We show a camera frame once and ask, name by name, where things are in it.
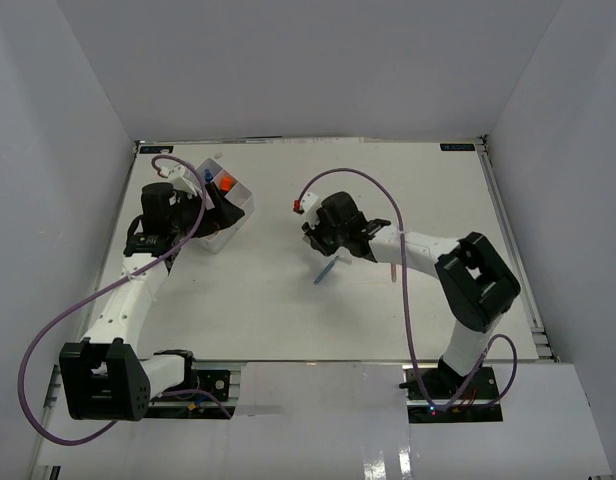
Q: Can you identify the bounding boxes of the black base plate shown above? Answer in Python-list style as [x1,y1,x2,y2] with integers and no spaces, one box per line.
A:
[397,367,504,424]
[155,369,231,403]

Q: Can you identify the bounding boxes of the left black corner label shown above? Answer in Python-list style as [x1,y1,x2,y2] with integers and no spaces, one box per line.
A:
[138,145,174,155]

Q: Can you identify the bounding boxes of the white divided organizer box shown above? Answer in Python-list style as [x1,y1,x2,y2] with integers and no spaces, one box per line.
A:
[195,158,254,254]

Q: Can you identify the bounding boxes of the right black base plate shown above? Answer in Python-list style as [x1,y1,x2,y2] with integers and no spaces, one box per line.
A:
[397,367,504,424]

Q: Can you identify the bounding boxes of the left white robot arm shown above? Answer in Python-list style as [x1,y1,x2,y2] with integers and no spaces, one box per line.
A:
[59,167,251,421]

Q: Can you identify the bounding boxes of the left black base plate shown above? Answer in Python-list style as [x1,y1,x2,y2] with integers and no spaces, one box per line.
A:
[155,369,231,403]

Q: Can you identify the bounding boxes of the orange cap black highlighter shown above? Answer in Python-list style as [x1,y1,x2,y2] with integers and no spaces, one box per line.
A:
[219,175,235,194]

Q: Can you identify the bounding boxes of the right black corner label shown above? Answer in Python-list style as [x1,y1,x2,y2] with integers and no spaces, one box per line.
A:
[440,143,476,152]

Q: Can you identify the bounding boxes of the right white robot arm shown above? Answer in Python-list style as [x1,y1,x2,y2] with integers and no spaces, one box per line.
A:
[294,192,521,399]

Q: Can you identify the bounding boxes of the light blue pen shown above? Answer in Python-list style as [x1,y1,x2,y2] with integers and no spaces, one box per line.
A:
[313,257,338,285]

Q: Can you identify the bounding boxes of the black corner label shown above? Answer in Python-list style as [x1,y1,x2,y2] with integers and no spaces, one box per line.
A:
[440,143,476,152]
[138,145,174,155]

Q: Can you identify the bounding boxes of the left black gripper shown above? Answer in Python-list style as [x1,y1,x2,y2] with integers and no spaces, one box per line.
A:
[170,182,245,239]

